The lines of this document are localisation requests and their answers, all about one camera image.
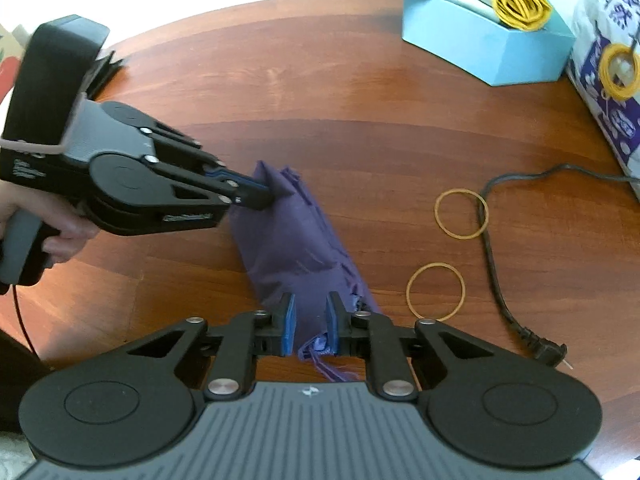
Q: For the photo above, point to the cardboard fruit box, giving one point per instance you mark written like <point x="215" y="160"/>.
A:
<point x="10" y="55"/>

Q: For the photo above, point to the yellow rolled bag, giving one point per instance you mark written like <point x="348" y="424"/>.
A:
<point x="520" y="0"/>

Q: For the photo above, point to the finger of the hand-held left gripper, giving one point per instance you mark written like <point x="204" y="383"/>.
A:
<point x="250" y="197"/>
<point x="185" y="147"/>

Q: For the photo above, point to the light blue box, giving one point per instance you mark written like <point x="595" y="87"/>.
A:
<point x="450" y="30"/>

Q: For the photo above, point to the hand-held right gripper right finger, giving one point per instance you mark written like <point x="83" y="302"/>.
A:
<point x="330" y="325"/>

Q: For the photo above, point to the white printed plastic bag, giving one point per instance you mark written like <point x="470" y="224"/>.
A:
<point x="615" y="125"/>

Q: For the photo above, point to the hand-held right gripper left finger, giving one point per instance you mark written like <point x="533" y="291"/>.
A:
<point x="289" y="325"/>

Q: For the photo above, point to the person's left hand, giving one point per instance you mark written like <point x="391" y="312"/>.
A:
<point x="70" y="240"/>

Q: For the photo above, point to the yellow rubber band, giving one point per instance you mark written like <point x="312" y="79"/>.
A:
<point x="409" y="292"/>
<point x="604" y="72"/>
<point x="436" y="210"/>

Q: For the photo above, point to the black cloth bag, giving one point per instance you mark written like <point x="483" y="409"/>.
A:
<point x="112" y="62"/>

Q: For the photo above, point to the purple shopping bag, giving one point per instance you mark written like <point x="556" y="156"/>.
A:
<point x="295" y="240"/>

